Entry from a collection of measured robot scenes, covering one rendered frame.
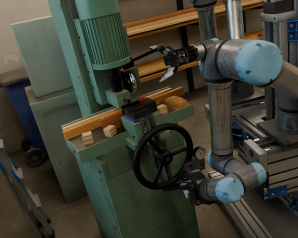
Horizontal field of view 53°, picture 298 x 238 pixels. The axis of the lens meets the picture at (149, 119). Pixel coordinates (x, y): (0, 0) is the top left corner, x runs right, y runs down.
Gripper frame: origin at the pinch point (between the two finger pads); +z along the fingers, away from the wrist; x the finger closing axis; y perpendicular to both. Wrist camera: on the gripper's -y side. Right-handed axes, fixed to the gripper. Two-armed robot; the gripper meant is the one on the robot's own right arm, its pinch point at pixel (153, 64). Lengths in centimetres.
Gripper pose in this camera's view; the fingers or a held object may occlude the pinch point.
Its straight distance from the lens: 131.5
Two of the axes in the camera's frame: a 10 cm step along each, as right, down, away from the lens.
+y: 4.4, 0.4, -9.0
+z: -8.5, 3.3, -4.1
